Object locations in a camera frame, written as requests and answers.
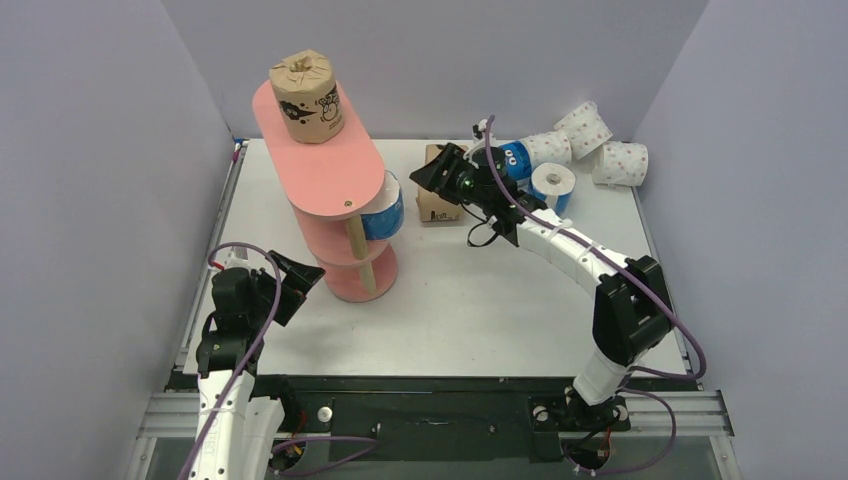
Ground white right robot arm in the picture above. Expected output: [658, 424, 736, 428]
[409, 143, 674, 427]

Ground white dotted roll left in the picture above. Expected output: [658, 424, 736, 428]
[520, 130, 573, 169]

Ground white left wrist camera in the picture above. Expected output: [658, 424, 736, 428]
[212, 250, 250, 271]

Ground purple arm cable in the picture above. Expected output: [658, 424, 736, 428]
[178, 242, 379, 480]
[482, 115, 708, 478]

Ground brown paper roll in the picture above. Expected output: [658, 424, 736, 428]
[269, 49, 345, 144]

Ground blue roll front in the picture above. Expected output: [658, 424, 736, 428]
[361, 170, 404, 241]

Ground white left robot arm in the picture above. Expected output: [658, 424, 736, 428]
[178, 242, 325, 479]

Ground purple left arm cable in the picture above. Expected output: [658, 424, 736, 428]
[178, 242, 379, 480]

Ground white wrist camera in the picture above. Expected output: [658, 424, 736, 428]
[463, 117, 493, 162]
[212, 250, 250, 271]

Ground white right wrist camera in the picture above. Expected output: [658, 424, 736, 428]
[463, 117, 493, 162]

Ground brown wrapped roll front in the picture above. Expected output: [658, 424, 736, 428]
[416, 187, 465, 223]

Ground white dotted roll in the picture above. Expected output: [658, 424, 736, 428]
[591, 141, 649, 187]
[520, 130, 573, 169]
[554, 101, 613, 160]

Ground blue roll lying sideways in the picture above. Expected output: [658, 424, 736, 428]
[498, 140, 533, 190]

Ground blue roll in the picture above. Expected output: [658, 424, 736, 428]
[529, 162, 576, 217]
[361, 170, 404, 241]

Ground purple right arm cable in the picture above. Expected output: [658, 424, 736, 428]
[482, 115, 708, 478]

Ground blue wrapped roll middle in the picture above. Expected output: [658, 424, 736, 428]
[529, 162, 576, 217]

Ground pink three-tier shelf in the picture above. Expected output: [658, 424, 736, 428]
[252, 81, 398, 303]

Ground brown wrapped roll rear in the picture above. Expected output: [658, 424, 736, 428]
[424, 142, 467, 165]

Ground white dotted roll top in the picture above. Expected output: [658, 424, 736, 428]
[554, 101, 613, 160]

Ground white dotted roll right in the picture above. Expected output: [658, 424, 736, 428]
[591, 141, 649, 187]

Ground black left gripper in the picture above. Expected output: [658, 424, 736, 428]
[247, 252, 324, 326]

